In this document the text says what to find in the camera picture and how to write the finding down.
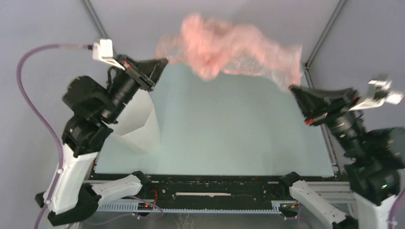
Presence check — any aluminium frame post left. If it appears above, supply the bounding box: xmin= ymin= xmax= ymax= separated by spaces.
xmin=80 ymin=0 xmax=109 ymax=39

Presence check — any white faceted trash bin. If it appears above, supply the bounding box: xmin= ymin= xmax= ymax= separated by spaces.
xmin=109 ymin=90 xmax=160 ymax=155

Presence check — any white cable duct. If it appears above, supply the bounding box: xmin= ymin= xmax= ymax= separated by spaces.
xmin=96 ymin=200 xmax=295 ymax=214

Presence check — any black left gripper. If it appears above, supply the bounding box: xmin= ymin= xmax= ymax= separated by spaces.
xmin=112 ymin=53 xmax=178 ymax=118

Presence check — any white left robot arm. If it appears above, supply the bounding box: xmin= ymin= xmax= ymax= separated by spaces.
xmin=35 ymin=55 xmax=169 ymax=226

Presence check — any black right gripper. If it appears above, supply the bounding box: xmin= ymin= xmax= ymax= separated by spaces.
xmin=283 ymin=80 xmax=361 ymax=152

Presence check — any aluminium frame post right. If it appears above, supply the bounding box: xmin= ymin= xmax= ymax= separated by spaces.
xmin=304 ymin=0 xmax=347 ymax=68

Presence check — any pink plastic trash bag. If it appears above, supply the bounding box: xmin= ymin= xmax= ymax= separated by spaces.
xmin=154 ymin=13 xmax=303 ymax=91

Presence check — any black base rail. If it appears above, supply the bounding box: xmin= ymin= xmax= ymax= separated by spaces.
xmin=90 ymin=173 xmax=317 ymax=212

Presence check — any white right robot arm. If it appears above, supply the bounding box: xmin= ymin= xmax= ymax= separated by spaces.
xmin=277 ymin=85 xmax=405 ymax=229

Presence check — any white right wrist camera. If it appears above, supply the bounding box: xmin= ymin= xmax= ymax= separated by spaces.
xmin=349 ymin=75 xmax=405 ymax=111

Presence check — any aluminium frame post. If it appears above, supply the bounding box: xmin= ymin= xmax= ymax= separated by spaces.
xmin=304 ymin=0 xmax=347 ymax=68
xmin=80 ymin=0 xmax=109 ymax=39

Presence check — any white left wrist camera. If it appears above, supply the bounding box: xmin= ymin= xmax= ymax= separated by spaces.
xmin=92 ymin=39 xmax=125 ymax=70

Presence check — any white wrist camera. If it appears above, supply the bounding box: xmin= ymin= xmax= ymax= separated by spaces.
xmin=92 ymin=39 xmax=125 ymax=70
xmin=349 ymin=75 xmax=405 ymax=111

